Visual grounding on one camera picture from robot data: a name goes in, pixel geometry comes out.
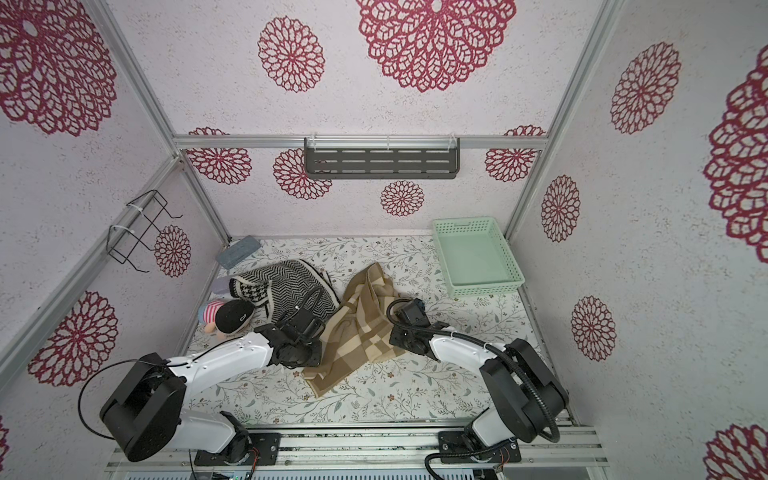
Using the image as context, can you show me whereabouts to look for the mint green plastic basket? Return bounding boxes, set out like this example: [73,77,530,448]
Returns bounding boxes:
[432,217,525,298]

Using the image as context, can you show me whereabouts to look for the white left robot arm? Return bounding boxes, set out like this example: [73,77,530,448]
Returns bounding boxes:
[99,308,325,464]

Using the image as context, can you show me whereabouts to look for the black white zigzag scarf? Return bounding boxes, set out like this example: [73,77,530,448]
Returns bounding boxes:
[228,260,340,322]

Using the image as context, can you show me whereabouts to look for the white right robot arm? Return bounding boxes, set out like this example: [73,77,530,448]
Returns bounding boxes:
[386,298,569,450]

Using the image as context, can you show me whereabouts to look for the grey metal wall shelf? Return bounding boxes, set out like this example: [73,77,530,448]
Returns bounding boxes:
[303,137,461,180]

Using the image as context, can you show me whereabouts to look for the pink striped plush doll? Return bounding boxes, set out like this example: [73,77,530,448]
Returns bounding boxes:
[197,299,255,338]

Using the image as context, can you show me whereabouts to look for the brown checked scarf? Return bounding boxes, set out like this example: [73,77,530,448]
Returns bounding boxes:
[302,262,405,398]

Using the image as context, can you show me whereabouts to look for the lilac pencil case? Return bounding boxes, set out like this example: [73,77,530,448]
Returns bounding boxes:
[210,276,232,297]

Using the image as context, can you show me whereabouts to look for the black wire wall rack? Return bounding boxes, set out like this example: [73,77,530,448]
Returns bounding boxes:
[105,189,182,274]

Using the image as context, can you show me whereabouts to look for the floral table mat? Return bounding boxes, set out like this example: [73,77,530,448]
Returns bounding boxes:
[173,233,568,424]

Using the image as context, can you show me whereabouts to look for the grey blue eraser block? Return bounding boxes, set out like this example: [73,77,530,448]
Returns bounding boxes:
[216,236,262,270]

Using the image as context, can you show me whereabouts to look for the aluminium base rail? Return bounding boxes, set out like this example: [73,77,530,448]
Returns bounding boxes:
[101,422,611,479]

